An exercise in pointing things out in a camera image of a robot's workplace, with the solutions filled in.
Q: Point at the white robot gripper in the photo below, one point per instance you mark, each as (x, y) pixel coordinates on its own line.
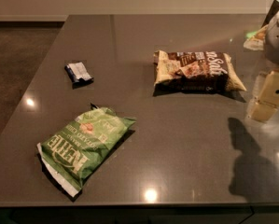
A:
(278, 39)

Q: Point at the green jalapeno chip bag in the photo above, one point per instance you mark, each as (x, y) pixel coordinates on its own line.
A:
(73, 153)

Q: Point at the brown chip bag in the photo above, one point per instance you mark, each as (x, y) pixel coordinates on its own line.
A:
(208, 71)

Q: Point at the green white packet at edge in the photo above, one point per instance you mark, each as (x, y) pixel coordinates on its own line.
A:
(255, 40)

